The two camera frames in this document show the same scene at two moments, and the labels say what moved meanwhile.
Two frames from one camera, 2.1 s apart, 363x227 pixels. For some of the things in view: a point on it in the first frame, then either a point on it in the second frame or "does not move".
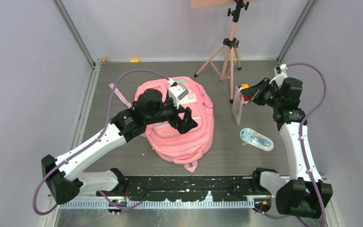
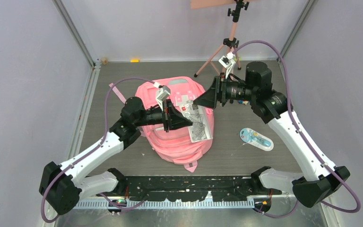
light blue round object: (256, 139) does not move
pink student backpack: (191, 146) does not move
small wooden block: (104, 60) does not move
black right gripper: (254, 93) to (217, 92)
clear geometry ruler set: (237, 104) to (198, 131)
